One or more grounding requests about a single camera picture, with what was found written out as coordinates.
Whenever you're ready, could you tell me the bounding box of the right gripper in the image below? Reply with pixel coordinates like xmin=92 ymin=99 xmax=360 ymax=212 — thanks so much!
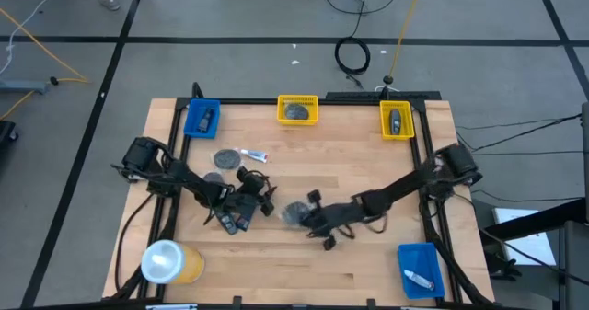
xmin=296 ymin=189 xmax=369 ymax=251

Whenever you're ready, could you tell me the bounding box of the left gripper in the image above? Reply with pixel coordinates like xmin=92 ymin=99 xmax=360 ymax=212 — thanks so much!
xmin=224 ymin=166 xmax=278 ymax=219

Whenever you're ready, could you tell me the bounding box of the grey round pad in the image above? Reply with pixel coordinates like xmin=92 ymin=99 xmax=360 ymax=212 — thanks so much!
xmin=283 ymin=102 xmax=311 ymax=121
xmin=212 ymin=147 xmax=243 ymax=172
xmin=280 ymin=201 xmax=312 ymax=227
xmin=202 ymin=170 xmax=226 ymax=186

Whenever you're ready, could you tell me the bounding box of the white toothpaste tube red cap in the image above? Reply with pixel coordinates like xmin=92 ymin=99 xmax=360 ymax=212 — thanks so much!
xmin=238 ymin=148 xmax=270 ymax=164
xmin=403 ymin=269 xmax=435 ymax=292

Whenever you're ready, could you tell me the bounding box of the dark blue packet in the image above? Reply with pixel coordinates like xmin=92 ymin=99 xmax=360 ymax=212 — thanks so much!
xmin=237 ymin=211 xmax=258 ymax=233
xmin=197 ymin=108 xmax=215 ymax=133

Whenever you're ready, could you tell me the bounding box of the dark grey oval case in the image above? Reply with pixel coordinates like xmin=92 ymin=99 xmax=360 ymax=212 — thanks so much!
xmin=388 ymin=109 xmax=403 ymax=136
xmin=216 ymin=211 xmax=239 ymax=236

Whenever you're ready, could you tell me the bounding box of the yellow mesh basket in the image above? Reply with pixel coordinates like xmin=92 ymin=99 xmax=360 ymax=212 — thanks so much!
xmin=275 ymin=94 xmax=319 ymax=127
xmin=379 ymin=99 xmax=416 ymax=142

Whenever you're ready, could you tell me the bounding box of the blue plastic bin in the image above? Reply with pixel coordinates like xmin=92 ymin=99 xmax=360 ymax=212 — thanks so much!
xmin=397 ymin=242 xmax=446 ymax=300
xmin=183 ymin=98 xmax=221 ymax=140

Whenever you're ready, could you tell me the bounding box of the yellow canister with white lid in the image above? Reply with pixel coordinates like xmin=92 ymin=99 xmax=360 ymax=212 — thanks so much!
xmin=140 ymin=238 xmax=206 ymax=285

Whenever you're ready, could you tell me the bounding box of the black stand pole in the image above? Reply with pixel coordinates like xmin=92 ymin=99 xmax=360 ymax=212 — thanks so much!
xmin=380 ymin=74 xmax=398 ymax=100

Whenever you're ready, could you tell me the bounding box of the white sheet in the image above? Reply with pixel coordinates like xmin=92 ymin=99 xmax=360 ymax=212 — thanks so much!
xmin=491 ymin=207 xmax=559 ymax=268

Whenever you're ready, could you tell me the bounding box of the grey stand base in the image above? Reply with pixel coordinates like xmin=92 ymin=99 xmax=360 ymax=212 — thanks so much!
xmin=0 ymin=79 xmax=51 ymax=95

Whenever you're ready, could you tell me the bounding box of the black caster wheel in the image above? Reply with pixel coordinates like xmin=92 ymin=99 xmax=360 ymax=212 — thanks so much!
xmin=0 ymin=120 xmax=19 ymax=144

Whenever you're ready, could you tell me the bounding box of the black aluminium table frame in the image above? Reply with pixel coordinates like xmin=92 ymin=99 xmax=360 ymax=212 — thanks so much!
xmin=108 ymin=82 xmax=496 ymax=310

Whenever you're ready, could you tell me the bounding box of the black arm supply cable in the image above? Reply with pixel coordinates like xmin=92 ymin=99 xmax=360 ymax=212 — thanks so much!
xmin=113 ymin=192 xmax=156 ymax=298

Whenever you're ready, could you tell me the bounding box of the black bracket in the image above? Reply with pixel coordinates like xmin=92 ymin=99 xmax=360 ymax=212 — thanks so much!
xmin=486 ymin=252 xmax=524 ymax=282

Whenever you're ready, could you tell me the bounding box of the orange floor cable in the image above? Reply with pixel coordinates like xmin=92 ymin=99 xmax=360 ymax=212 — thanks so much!
xmin=388 ymin=0 xmax=427 ymax=79

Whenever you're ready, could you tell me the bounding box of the yellow floor cable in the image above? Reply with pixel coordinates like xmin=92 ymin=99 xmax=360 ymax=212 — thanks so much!
xmin=0 ymin=6 xmax=91 ymax=121

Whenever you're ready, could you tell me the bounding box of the black frame beam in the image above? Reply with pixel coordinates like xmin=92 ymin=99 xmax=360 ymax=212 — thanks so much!
xmin=478 ymin=197 xmax=589 ymax=247

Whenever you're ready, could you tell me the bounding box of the white floor cable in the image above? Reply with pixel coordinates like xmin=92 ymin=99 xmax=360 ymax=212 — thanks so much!
xmin=0 ymin=0 xmax=64 ymax=76

